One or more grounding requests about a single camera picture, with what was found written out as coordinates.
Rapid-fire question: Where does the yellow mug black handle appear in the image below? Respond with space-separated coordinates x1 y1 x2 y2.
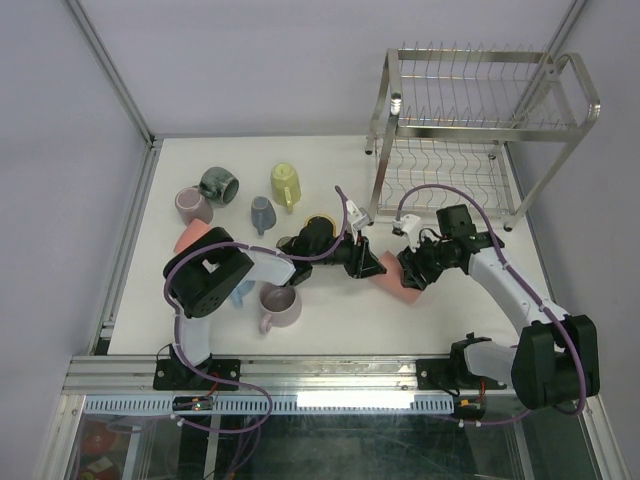
304 214 337 237

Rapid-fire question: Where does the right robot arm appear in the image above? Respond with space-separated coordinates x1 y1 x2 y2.
393 205 600 411

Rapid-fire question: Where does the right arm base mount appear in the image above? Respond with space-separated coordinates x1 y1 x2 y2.
415 332 516 397

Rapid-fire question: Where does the aluminium mounting rail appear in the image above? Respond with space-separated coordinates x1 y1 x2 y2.
64 354 521 401

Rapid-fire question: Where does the pink tall tumbler cup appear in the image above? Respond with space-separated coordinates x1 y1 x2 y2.
369 251 421 305

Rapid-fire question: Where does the white slotted cable duct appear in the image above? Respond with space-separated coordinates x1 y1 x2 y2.
84 391 454 416

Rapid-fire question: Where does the mauve upside-down mug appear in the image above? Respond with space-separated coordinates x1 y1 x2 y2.
174 186 214 226

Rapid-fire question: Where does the pale yellow mug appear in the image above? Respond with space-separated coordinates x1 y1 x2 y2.
270 163 301 214

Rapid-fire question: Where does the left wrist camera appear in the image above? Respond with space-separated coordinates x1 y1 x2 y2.
346 200 374 238

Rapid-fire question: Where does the light blue mug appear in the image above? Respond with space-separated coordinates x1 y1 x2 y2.
230 280 255 309

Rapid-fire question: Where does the pink tumbler cup left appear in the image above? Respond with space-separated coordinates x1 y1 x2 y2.
173 219 211 254

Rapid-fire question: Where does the steel dish rack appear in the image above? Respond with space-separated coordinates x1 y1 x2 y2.
364 45 601 231

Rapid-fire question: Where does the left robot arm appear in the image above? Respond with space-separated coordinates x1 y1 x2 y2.
163 216 387 389

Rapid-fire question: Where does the slate blue small mug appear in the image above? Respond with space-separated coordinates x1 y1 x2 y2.
250 196 277 237

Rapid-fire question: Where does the small taupe mug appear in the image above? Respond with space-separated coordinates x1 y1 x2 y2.
276 236 292 248

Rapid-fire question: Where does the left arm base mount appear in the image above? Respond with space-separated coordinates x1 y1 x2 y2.
153 345 241 392

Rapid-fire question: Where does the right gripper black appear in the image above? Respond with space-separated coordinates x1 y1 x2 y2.
396 232 454 291

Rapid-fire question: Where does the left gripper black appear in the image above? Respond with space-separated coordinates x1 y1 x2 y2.
310 228 387 279

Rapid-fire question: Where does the dark green glazed mug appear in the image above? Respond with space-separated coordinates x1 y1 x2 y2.
197 167 239 205

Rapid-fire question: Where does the lilac ribbed mug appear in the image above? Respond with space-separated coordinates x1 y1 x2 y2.
259 283 302 335

